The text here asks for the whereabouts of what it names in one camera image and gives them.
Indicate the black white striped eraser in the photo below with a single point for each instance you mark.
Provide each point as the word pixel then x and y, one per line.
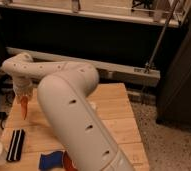
pixel 16 145

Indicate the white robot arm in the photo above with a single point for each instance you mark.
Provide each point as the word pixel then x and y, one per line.
pixel 62 95

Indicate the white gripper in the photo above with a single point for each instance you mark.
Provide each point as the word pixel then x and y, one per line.
pixel 23 88

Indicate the dark cabinet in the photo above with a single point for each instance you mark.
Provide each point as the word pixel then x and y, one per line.
pixel 174 96

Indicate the metal tripod pole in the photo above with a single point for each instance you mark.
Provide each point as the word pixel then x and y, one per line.
pixel 149 63

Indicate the red bowl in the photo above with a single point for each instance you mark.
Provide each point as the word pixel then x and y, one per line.
pixel 67 163

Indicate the blue cloth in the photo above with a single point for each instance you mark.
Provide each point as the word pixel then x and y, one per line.
pixel 51 160

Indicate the white baseboard ledge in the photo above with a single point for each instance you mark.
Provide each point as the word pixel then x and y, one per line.
pixel 130 74

